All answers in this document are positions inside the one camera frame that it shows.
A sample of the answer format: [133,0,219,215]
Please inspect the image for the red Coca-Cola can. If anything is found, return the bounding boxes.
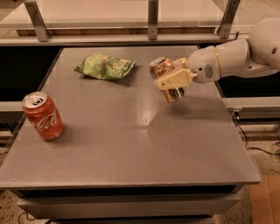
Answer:
[22,92,64,141]

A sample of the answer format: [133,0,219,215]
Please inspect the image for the orange patterned soda can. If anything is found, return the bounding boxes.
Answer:
[150,56,185,103]

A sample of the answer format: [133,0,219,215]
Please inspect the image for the brown cardboard box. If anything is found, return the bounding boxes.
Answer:
[250,175,280,224]

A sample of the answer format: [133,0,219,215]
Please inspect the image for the grey table drawer base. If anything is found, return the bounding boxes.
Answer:
[17,193,240,220]

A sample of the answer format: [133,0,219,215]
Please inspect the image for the grey metal railing frame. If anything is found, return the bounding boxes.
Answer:
[1,0,254,46]

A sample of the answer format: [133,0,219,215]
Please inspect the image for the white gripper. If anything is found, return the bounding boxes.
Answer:
[153,46,220,90]

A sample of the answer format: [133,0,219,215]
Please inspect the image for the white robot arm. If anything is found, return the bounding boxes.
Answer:
[154,17,280,90]

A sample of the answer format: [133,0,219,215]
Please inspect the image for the green chip bag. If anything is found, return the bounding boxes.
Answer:
[74,53,135,80]

